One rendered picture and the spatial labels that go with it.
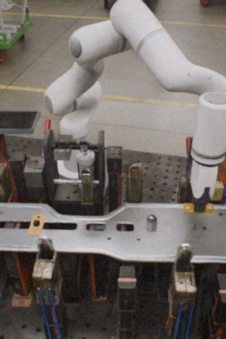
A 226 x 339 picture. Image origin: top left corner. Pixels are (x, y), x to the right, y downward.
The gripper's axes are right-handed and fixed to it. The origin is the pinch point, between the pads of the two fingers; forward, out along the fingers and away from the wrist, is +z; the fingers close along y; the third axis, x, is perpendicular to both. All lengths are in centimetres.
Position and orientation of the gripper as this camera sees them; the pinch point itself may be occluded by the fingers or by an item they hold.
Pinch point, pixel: (199, 202)
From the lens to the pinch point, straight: 106.5
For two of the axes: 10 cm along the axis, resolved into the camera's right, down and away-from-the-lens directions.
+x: 10.0, 0.1, -0.3
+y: -0.4, 6.2, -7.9
